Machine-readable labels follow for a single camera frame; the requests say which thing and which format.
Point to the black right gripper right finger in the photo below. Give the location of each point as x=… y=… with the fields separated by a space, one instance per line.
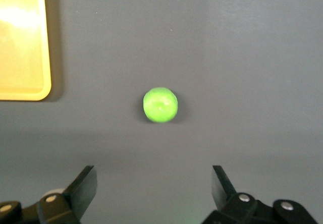
x=227 y=198

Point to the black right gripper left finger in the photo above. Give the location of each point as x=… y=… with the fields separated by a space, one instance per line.
x=75 y=198

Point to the green apple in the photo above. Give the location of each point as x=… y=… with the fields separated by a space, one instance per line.
x=160 y=104

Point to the yellow plastic tray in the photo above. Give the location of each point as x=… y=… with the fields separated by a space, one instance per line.
x=22 y=57

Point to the dark grey table mat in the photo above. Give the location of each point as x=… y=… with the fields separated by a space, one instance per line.
x=202 y=57

